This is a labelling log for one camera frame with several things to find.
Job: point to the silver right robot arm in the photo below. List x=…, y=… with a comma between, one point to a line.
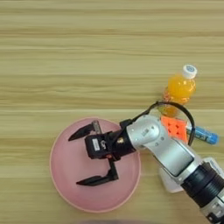
x=172, y=151

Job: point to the orange juice bottle white cap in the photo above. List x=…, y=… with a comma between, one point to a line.
x=179, y=87

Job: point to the white remote control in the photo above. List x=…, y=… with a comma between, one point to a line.
x=170, y=182

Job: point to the orange yellow Rubik's cube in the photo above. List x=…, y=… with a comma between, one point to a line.
x=175, y=127

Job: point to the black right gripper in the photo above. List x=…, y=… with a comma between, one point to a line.
x=119, y=144

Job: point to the small black box white label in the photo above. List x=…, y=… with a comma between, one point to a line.
x=94, y=145

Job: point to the pink round plastic plate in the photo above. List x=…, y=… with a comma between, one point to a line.
x=87, y=192

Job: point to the blue glue stick tube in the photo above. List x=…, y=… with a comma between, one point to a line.
x=205, y=135

